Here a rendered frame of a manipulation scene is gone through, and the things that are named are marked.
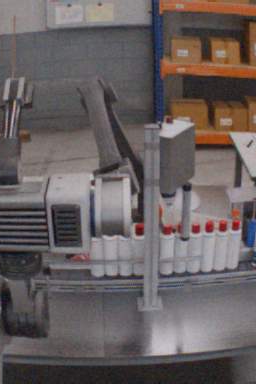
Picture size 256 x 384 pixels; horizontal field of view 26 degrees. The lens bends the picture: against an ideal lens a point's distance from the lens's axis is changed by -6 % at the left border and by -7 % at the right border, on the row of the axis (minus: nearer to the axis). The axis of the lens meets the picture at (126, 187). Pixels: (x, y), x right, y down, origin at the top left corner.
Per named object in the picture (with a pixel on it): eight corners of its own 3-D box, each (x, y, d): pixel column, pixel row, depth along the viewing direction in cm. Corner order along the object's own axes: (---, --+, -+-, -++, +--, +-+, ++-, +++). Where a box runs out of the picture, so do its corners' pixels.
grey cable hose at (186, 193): (189, 236, 204) (191, 181, 195) (190, 241, 201) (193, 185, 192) (179, 237, 204) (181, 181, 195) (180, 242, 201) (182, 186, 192)
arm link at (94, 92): (68, 76, 176) (98, 64, 174) (83, 98, 187) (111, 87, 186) (97, 198, 153) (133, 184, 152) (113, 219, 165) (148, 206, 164)
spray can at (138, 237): (145, 268, 222) (146, 221, 213) (147, 275, 217) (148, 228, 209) (132, 269, 222) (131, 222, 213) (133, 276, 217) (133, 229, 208)
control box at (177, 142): (194, 176, 199) (195, 123, 191) (170, 195, 186) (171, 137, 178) (168, 170, 204) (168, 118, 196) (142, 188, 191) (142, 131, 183)
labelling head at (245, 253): (251, 244, 235) (257, 188, 224) (257, 259, 223) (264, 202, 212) (220, 246, 234) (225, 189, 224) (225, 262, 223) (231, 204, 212)
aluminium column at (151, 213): (155, 300, 210) (158, 123, 183) (156, 306, 206) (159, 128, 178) (143, 300, 210) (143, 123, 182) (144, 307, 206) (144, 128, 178)
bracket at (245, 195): (256, 189, 224) (256, 187, 224) (262, 201, 214) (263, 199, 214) (225, 190, 224) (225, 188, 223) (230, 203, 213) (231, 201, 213)
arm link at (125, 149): (79, 101, 180) (111, 88, 179) (78, 91, 184) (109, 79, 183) (127, 189, 210) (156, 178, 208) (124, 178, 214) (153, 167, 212)
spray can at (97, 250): (105, 270, 221) (102, 223, 213) (105, 277, 216) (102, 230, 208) (91, 270, 221) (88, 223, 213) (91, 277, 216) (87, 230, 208)
